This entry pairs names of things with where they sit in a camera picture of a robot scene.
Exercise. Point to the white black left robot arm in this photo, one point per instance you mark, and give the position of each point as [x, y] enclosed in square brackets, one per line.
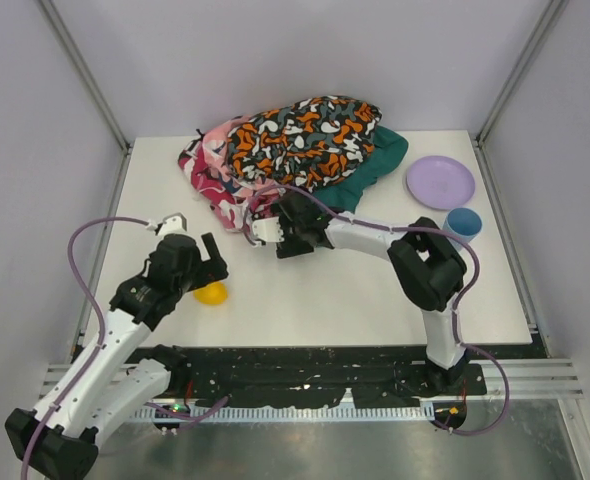
[61, 436]

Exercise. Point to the pink patterned cloth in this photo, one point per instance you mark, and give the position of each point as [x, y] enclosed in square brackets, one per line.
[203, 162]

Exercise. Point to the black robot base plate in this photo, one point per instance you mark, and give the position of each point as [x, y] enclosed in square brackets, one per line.
[315, 377]

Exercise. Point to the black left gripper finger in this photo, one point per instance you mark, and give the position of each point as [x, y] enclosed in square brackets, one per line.
[209, 272]
[212, 249]

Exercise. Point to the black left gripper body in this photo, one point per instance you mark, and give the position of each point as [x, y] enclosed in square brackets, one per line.
[207, 268]

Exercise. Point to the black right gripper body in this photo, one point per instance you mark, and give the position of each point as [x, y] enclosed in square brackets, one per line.
[291, 245]

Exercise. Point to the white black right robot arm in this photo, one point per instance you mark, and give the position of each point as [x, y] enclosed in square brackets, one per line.
[428, 268]

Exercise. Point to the lilac plastic plate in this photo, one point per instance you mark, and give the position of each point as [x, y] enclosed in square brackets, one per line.
[440, 182]

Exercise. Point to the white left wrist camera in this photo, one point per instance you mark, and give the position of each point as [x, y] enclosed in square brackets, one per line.
[172, 224]

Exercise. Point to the blue plastic cup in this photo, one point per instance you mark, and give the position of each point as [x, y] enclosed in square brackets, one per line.
[463, 223]

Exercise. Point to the orange black camouflage shorts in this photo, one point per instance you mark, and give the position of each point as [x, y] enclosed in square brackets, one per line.
[311, 144]

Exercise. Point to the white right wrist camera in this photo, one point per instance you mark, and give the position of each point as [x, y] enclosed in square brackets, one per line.
[266, 230]

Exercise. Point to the teal green cloth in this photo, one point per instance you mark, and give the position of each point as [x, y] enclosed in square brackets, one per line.
[390, 149]

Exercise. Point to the yellow lemon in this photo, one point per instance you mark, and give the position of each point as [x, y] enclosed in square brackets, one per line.
[213, 294]

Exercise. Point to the white slotted cable duct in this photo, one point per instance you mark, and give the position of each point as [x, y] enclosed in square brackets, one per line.
[345, 412]

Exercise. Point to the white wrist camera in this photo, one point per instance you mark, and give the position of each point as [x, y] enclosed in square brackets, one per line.
[172, 224]
[266, 230]

